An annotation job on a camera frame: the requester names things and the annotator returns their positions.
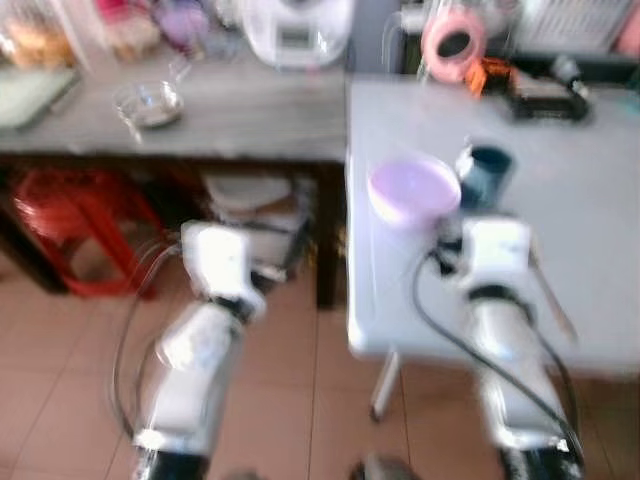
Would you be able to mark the purple plastic bowl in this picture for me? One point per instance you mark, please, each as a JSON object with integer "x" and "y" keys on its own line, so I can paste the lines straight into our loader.
{"x": 412, "y": 190}

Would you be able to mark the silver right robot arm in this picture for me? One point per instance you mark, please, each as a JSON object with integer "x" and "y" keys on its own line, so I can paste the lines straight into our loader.
{"x": 510, "y": 370}

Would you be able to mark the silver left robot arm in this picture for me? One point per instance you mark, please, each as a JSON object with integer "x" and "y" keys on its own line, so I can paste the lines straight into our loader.
{"x": 190, "y": 370}

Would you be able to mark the white rice cooker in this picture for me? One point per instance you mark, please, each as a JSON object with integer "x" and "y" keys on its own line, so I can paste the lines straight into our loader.
{"x": 250, "y": 205}

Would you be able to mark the dark blue cup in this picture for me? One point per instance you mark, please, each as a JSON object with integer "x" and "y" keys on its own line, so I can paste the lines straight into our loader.
{"x": 487, "y": 178}

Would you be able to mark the wooden spoon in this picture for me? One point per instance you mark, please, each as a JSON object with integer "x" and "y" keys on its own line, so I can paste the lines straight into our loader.
{"x": 552, "y": 290}

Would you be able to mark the white folding table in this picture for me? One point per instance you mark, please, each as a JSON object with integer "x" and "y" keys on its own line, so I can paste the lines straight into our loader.
{"x": 580, "y": 220}

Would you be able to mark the grey wooden counter table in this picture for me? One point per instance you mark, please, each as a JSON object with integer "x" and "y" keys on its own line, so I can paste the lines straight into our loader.
{"x": 260, "y": 120}

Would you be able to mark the orange small object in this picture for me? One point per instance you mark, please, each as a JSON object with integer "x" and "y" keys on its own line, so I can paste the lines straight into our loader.
{"x": 492, "y": 76}

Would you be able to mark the black device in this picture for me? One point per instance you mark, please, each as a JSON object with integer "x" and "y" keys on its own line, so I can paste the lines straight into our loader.
{"x": 545, "y": 98}

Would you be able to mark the clear glass bowl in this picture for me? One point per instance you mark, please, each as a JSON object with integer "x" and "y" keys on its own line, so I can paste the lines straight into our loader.
{"x": 150, "y": 104}

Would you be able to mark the white kitchen appliance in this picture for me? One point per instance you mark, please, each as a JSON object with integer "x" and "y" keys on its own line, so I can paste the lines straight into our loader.
{"x": 298, "y": 30}

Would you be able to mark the white dish rack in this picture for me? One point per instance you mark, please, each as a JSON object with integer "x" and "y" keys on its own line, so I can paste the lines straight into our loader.
{"x": 575, "y": 25}

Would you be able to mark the purple container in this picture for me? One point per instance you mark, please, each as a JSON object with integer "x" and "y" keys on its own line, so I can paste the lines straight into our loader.
{"x": 182, "y": 22}

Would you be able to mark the pink container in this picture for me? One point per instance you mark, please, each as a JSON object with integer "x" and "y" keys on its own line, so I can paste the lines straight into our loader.
{"x": 630, "y": 35}

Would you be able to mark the green mat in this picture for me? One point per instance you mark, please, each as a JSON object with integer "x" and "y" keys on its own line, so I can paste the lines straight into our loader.
{"x": 30, "y": 95}

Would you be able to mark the orange food bag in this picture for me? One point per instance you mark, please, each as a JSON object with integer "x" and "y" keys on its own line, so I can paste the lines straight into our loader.
{"x": 35, "y": 42}

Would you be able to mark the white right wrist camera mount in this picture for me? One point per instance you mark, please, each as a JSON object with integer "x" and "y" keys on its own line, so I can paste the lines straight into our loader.
{"x": 497, "y": 250}

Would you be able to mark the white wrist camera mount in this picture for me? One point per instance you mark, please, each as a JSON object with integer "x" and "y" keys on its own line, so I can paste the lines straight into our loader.
{"x": 497, "y": 250}
{"x": 218, "y": 258}

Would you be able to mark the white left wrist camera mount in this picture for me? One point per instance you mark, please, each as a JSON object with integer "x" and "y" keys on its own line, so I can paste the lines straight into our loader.
{"x": 218, "y": 258}

